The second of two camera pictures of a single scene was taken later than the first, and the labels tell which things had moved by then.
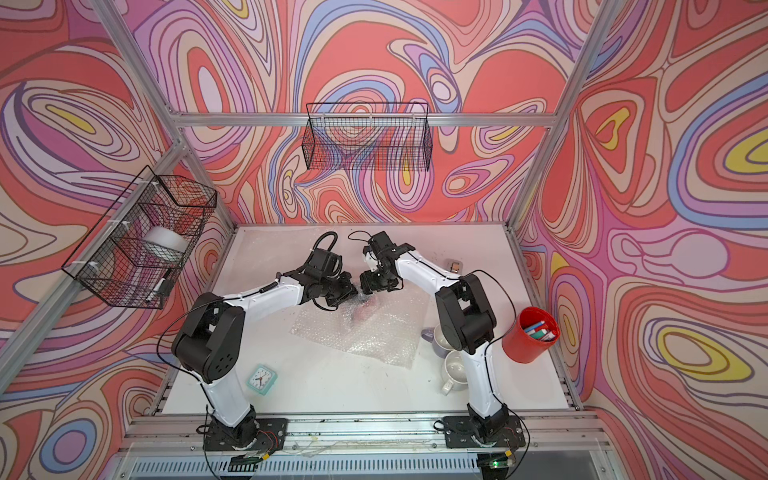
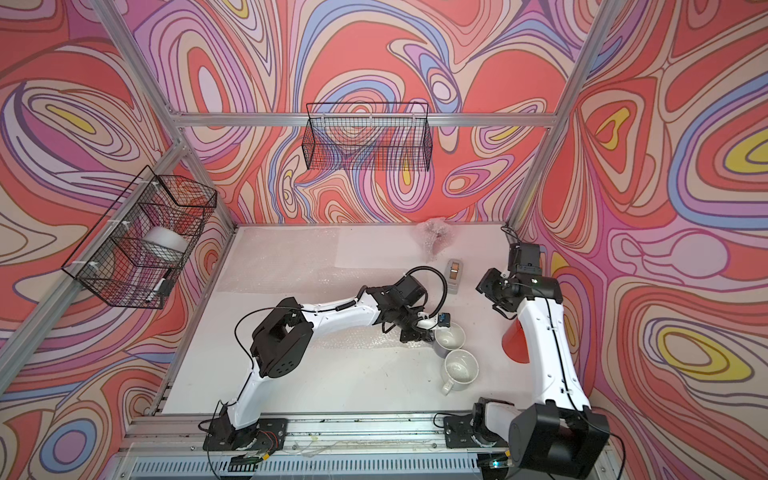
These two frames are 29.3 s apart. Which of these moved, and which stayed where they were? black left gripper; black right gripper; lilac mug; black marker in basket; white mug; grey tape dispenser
Moved: black left gripper; black right gripper
Stayed: white mug; lilac mug; black marker in basket; grey tape dispenser
